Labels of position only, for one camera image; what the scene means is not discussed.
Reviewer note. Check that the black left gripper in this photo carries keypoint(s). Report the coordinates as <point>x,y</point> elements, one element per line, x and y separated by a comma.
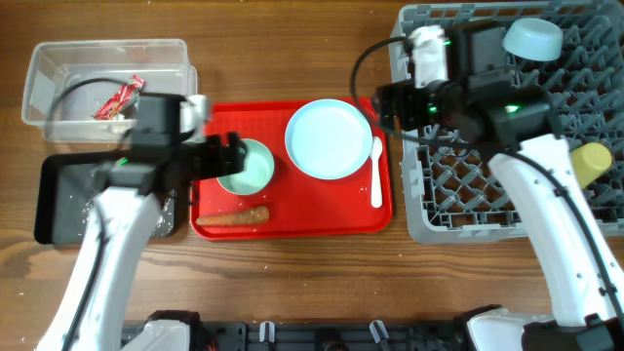
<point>219,166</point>

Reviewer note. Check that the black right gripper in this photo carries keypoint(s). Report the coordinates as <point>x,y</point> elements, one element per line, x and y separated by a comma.
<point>401,95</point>

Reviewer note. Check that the green bowl with rice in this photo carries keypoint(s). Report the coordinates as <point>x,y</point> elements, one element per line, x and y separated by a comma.
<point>259,167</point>

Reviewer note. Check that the light blue plate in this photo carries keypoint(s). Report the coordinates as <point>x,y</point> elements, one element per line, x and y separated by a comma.
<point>328,139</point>

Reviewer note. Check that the white plastic spoon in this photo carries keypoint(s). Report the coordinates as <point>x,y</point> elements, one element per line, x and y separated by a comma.
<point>375,187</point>

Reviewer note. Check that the red snack wrapper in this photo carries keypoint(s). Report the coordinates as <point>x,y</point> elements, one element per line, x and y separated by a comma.
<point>121,99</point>

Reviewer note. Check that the light blue bowl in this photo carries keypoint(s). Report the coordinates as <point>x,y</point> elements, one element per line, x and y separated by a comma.
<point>534,39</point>

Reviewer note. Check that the yellow plastic cup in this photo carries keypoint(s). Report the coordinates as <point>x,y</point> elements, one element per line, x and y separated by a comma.
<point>589,161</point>

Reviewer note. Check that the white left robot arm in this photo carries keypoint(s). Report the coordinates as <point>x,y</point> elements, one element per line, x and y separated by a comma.
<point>166,149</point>

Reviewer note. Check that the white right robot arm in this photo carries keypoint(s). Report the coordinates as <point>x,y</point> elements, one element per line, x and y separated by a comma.
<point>536,195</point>

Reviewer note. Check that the grey dishwasher rack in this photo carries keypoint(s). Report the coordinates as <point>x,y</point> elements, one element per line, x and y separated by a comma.
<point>450,194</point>

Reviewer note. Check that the black waste tray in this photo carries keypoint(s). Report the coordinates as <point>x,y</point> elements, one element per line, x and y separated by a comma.
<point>67,198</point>

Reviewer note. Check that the clear plastic waste bin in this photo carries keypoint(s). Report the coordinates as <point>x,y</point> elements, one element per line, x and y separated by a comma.
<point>163,63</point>

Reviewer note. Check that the pile of white rice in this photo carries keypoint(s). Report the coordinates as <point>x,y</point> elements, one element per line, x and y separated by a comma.
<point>164,224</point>

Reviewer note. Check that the orange carrot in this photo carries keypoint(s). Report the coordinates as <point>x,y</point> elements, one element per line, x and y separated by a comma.
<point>257,215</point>

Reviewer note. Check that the red plastic tray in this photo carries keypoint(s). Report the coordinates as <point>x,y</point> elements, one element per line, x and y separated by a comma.
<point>298,204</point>

